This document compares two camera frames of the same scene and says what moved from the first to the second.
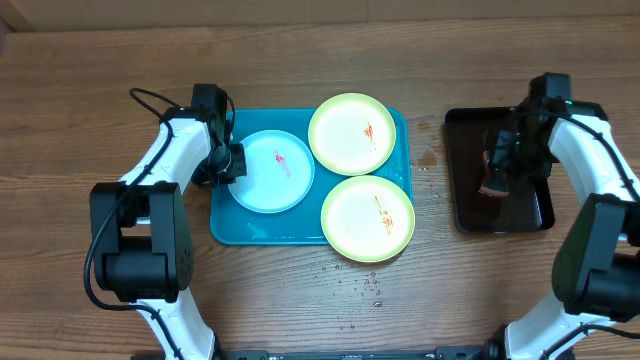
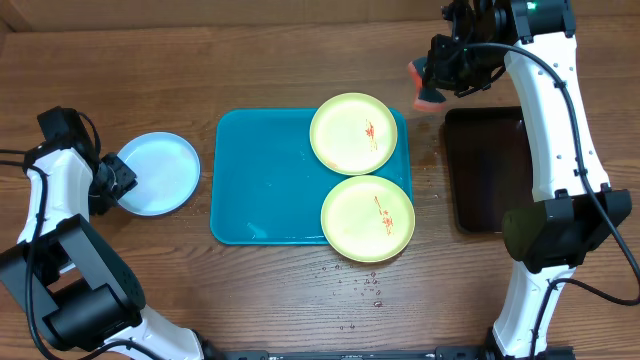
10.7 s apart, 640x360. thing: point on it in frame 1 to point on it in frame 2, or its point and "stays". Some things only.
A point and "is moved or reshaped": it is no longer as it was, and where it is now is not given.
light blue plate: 280,172 is moved or reshaped
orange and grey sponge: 495,181 to 426,100
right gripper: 543,170 to 437,55
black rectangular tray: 485,202 stays
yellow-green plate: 352,134 stays
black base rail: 446,352 stays
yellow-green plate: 368,219 stays
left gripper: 238,150 to 103,206
